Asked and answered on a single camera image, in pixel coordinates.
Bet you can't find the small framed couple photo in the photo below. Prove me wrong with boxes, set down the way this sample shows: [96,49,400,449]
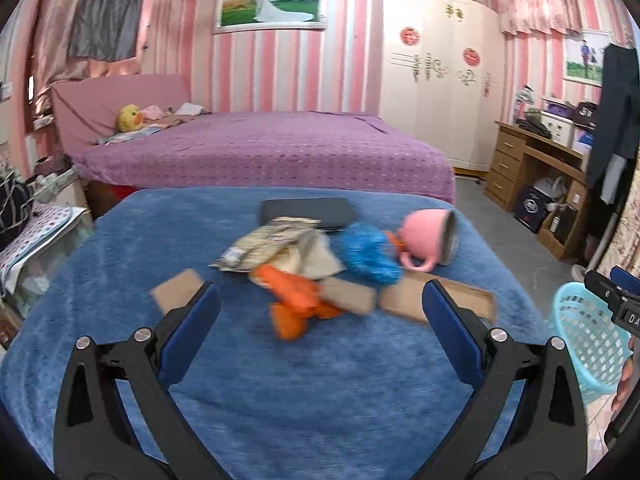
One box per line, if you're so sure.
[562,30,612,87]

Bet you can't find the cyan plastic laundry basket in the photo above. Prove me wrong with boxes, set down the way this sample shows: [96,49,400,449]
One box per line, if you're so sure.
[549,281,632,395]

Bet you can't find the purple dotted bed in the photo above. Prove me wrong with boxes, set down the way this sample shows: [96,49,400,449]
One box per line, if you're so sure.
[72,110,457,206]

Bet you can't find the framed wedding picture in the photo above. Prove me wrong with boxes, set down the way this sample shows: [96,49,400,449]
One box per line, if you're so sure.
[212,0,328,35]

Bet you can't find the polka dot cloth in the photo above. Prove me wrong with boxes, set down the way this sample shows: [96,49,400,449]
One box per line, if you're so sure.
[0,205,88,273]

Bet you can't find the white appliance under desk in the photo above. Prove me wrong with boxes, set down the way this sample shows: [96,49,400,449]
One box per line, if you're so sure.
[532,175,566,211]

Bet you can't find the grey hanging cloth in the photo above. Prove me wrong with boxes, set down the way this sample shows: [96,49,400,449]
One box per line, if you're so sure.
[67,0,151,61]

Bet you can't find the person's right hand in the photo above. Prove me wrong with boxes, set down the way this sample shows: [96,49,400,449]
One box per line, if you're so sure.
[610,337,640,413]

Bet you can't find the wooden desk with drawers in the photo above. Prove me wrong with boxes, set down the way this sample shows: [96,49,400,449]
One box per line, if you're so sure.
[484,120,591,261]

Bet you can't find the yellow duck plush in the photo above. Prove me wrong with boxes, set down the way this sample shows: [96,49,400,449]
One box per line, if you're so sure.
[116,104,146,133]

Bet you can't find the dark hanging jacket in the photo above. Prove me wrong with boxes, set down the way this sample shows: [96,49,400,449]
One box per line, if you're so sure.
[586,42,640,206]

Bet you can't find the white stand pole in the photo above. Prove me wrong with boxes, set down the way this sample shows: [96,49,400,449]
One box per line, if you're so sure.
[572,195,621,281]

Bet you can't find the small cardboard piece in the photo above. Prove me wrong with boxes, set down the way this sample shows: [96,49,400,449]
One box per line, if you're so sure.
[150,268,203,313]
[320,277,377,316]

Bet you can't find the pink bed headboard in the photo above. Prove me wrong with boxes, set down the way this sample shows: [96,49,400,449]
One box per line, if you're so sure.
[50,74,193,148]

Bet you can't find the beige cloth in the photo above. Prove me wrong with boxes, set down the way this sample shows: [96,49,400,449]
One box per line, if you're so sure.
[270,230,346,281]

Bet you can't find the black quilted case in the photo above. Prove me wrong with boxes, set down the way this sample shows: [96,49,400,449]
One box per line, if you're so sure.
[258,198,357,233]

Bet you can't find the black bag on desk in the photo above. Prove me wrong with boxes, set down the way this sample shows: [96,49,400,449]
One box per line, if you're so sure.
[515,117,553,141]

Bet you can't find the white storage box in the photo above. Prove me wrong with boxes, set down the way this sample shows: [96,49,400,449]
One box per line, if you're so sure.
[540,110,576,148]

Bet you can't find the pink mug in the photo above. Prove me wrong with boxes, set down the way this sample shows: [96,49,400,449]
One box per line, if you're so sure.
[398,208,460,270]

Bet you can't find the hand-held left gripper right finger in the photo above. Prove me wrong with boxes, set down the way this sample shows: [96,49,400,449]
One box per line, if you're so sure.
[415,280,588,480]

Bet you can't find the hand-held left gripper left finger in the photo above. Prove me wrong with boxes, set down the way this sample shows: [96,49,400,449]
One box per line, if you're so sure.
[52,281,236,480]

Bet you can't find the beige snack packet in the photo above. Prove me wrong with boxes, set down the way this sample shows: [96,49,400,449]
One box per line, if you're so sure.
[207,216,321,273]

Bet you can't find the cream wardrobe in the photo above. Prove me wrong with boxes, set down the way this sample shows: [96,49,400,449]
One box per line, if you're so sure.
[380,0,508,176]

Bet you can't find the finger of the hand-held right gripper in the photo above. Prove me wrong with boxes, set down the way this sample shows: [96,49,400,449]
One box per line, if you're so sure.
[584,269,623,311]
[610,266,640,295]

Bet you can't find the large cardboard sheet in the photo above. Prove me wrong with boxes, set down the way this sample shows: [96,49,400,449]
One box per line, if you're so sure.
[378,272,497,326]

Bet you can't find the blue fleece blanket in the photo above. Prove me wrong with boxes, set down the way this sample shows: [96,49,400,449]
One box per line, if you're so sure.
[0,187,551,480]

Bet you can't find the pink floral curtain valance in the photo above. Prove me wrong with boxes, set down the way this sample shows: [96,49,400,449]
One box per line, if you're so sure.
[497,0,638,38]

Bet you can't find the floral cloth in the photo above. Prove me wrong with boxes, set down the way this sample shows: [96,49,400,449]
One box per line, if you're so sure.
[595,160,640,281]

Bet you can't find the black box with emblem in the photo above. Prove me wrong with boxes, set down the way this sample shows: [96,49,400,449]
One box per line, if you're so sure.
[514,185,551,233]

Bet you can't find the pink satin curtain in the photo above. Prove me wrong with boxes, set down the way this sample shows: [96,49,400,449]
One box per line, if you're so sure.
[30,0,142,111]

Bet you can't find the dark plaid bag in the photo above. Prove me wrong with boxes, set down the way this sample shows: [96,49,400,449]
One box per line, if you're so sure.
[0,170,36,246]

